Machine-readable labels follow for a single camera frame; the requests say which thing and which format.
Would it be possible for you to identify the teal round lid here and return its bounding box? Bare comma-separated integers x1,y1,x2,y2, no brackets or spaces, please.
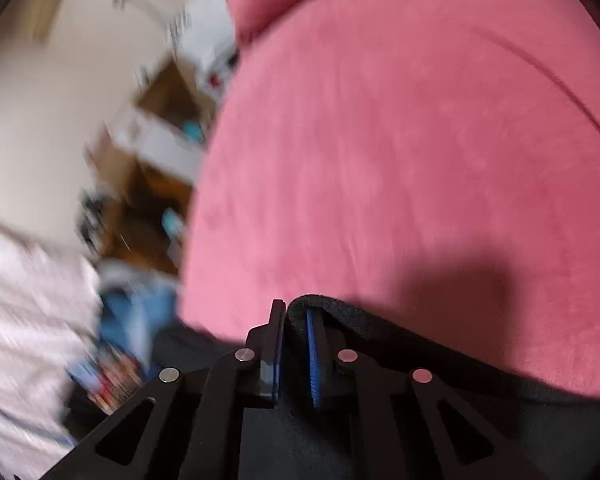
162,210,187,237

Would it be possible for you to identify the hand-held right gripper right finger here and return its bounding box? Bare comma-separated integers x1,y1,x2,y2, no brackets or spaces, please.
306,308,551,480

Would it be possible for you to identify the blue plastic box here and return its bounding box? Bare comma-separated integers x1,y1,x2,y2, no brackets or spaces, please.
100,280,181,357

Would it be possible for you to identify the white patterned cloth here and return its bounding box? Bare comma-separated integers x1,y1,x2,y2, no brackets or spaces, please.
0,215,103,480

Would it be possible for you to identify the wooden desk cabinet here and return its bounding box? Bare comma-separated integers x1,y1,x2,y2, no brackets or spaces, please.
82,57,218,277

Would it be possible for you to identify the white nightstand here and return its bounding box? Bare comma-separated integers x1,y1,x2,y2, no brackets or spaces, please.
172,0,241,86

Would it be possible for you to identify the black fleece garment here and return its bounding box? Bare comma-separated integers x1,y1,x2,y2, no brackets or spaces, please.
65,294,600,480

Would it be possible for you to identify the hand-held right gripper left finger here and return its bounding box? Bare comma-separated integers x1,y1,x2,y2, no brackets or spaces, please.
40,299,287,480

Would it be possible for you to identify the pink bed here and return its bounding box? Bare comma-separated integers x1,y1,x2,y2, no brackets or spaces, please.
177,0,600,397

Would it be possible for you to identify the colourful packet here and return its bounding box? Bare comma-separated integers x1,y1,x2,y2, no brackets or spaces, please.
67,345,147,417

